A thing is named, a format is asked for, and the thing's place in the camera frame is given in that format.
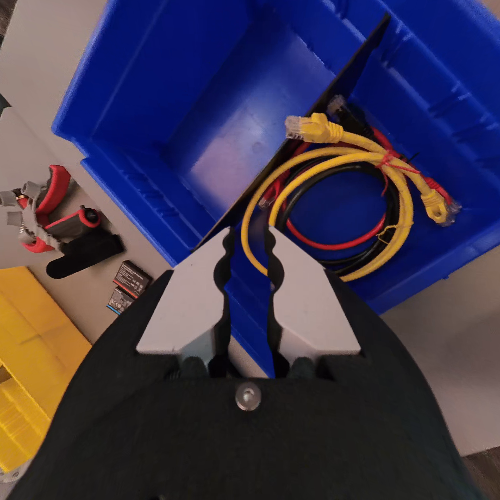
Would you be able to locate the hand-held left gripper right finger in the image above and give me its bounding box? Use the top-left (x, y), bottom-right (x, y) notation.
top-left (264, 226), bottom-right (361, 358)

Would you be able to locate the yellow ethernet cable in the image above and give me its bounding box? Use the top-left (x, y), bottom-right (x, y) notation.
top-left (241, 113), bottom-right (455, 283)

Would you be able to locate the yellow plastic bin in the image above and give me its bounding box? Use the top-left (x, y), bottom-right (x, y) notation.
top-left (0, 266), bottom-right (93, 473)

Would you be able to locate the red grey crimping tool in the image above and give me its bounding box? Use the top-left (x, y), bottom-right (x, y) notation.
top-left (0, 165), bottom-right (101, 254)

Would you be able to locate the black ethernet cable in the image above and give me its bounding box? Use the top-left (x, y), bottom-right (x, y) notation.
top-left (270, 95), bottom-right (407, 276)

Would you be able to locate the black strap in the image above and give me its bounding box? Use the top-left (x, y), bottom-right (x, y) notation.
top-left (46, 228), bottom-right (126, 280)

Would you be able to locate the black bin divider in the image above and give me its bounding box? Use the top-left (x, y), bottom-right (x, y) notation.
top-left (193, 13), bottom-right (392, 251)

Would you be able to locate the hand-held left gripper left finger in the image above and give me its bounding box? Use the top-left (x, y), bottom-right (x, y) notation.
top-left (136, 227), bottom-right (236, 367)

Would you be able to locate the red twist tie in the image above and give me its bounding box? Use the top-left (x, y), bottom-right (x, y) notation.
top-left (375, 150), bottom-right (421, 196)

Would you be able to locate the blue plastic bin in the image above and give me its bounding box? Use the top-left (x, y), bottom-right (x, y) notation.
top-left (52, 0), bottom-right (500, 379)

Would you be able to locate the black camera battery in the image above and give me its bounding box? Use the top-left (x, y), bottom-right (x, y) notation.
top-left (106, 286), bottom-right (136, 315)
top-left (112, 260), bottom-right (154, 299)

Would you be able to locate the yellow twist tie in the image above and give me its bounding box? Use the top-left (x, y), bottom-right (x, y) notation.
top-left (377, 224), bottom-right (403, 245)

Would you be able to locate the red ethernet cable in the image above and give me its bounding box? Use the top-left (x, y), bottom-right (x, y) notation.
top-left (258, 127), bottom-right (462, 251)

